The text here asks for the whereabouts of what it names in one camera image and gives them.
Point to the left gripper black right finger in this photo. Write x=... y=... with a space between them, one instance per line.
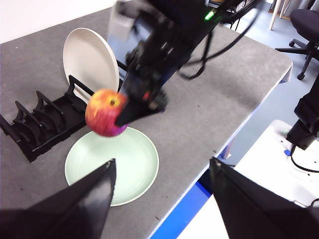
x=254 y=214

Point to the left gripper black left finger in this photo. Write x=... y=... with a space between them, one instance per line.
x=74 y=214

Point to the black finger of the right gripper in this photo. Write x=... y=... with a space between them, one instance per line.
x=135 y=112

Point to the red apple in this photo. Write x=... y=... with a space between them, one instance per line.
x=102 y=114

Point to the green plate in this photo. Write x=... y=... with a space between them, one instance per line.
x=129 y=159

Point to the blue plate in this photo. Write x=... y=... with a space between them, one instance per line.
x=142 y=35

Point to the white plate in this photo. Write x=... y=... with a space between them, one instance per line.
x=87 y=59

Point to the black plate rack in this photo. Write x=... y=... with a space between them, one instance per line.
x=49 y=124

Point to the pale furniture leg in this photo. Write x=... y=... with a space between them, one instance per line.
x=274 y=17

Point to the black office chair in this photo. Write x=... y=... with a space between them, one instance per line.
x=305 y=20

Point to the pale grey camera box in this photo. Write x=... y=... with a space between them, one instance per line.
x=119 y=25

